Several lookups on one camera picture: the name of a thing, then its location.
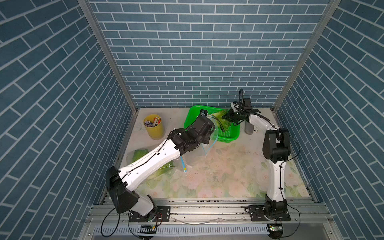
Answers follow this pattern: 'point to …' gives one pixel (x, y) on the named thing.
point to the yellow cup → (153, 123)
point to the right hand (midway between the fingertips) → (223, 116)
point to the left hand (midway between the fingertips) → (209, 132)
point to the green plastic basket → (231, 134)
